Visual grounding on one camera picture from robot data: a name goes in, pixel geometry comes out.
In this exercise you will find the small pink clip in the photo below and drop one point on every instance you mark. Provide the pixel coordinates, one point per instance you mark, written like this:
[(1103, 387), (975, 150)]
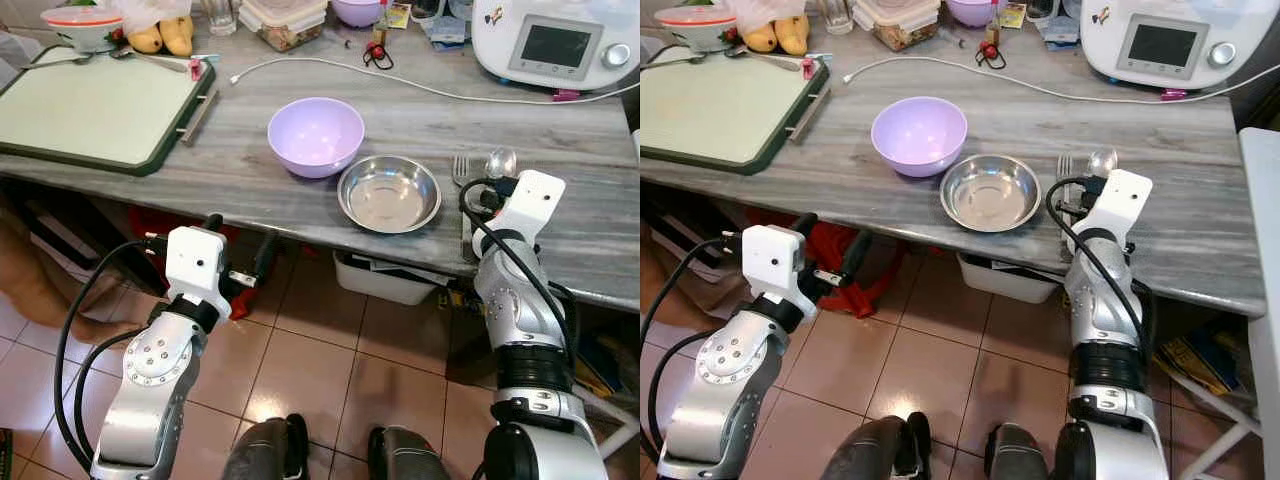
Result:
[(195, 69), (807, 68)]

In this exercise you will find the grey left robot leg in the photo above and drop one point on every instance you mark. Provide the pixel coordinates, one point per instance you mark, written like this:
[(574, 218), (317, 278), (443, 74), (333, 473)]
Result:
[(260, 455), (870, 450)]

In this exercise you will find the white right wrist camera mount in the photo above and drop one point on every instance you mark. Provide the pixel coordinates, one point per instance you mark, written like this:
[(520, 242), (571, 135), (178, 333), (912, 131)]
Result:
[(535, 205), (1122, 205)]

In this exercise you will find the clear drinking glass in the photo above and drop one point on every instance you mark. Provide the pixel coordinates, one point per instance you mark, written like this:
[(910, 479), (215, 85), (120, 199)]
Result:
[(221, 15), (837, 15)]

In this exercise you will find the grey robot leg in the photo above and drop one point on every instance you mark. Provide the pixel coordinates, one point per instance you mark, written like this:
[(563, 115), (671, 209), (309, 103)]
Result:
[(405, 458), (1015, 455), (870, 450), (260, 455)]

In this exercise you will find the white kitchen machine with screen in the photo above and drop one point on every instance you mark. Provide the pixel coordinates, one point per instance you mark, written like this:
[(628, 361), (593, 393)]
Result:
[(1165, 45), (555, 45)]

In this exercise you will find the clear plastic bag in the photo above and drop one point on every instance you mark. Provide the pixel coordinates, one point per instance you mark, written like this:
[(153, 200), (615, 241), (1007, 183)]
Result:
[(765, 10), (150, 12)]

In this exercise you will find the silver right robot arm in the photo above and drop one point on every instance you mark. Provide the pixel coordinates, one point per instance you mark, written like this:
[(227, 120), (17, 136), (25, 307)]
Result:
[(520, 300), (1100, 300)]

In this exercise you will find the blue and white packet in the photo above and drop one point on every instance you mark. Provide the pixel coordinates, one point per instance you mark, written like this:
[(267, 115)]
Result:
[(447, 32), (1060, 30)]

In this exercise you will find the steel fork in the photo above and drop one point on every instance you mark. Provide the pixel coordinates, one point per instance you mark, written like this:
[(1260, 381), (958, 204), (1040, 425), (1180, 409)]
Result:
[(461, 168), (1064, 167)]

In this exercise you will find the grey right robot leg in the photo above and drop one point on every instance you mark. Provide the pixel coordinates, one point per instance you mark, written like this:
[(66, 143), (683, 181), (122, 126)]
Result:
[(1015, 455), (405, 458)]

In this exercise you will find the stainless steel bowl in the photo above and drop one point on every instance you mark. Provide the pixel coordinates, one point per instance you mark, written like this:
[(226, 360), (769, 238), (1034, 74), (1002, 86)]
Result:
[(990, 193), (388, 195)]

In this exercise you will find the white plastic bin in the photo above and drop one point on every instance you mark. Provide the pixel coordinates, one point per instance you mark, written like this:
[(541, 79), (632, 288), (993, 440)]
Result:
[(385, 282), (1005, 280)]

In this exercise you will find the yellow and blue package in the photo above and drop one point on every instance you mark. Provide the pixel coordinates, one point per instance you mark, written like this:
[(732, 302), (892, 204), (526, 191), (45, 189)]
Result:
[(598, 365), (1200, 362)]

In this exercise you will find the green rimmed cutting board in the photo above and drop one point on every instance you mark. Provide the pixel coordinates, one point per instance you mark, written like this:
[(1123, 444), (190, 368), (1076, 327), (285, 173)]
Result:
[(720, 110), (90, 110)]

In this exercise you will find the large yellow mango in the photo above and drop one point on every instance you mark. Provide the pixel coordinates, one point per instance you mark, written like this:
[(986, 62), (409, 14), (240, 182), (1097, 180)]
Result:
[(178, 36), (793, 35)]

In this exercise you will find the large purple plastic bowl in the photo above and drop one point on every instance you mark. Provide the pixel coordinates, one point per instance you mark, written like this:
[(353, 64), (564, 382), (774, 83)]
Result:
[(315, 135), (918, 135)]

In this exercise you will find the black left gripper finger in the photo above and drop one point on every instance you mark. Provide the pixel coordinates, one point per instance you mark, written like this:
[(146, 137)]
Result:
[(858, 260), (270, 260)]

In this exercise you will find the red rimmed bowl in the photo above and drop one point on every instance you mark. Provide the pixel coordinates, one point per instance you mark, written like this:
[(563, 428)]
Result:
[(82, 25), (695, 25)]

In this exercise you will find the small yellow packet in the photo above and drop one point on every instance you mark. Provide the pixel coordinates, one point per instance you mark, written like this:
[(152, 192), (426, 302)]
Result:
[(398, 15), (1012, 15)]

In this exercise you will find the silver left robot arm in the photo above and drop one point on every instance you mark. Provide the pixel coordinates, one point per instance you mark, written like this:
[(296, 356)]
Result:
[(725, 370), (150, 370)]

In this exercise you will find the steel ladle spoon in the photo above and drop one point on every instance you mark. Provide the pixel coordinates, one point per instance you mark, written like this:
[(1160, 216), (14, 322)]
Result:
[(122, 51), (737, 51)]

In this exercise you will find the clear lidded food container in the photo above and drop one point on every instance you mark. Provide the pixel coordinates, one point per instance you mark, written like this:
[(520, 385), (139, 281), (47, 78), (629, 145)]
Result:
[(897, 22), (283, 22)]

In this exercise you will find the shiny steel spoon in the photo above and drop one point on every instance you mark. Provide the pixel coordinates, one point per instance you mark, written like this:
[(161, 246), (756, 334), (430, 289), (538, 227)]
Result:
[(1103, 160), (501, 162)]

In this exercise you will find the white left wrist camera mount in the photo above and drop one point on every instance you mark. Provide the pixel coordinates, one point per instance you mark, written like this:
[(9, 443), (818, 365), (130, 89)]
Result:
[(770, 262), (195, 262)]

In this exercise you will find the small yellow mango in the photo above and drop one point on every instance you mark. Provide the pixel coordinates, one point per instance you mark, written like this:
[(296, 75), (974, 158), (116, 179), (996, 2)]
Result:
[(760, 40), (145, 41)]

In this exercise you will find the small purple bowl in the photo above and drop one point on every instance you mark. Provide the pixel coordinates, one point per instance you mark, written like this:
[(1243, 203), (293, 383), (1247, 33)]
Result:
[(972, 12), (357, 12)]

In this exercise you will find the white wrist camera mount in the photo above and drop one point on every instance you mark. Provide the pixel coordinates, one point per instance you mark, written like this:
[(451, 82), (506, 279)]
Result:
[(535, 205), (770, 262), (195, 262), (1122, 205)]

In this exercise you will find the white cabinet side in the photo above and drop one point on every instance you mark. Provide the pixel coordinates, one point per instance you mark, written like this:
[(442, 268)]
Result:
[(1262, 300)]

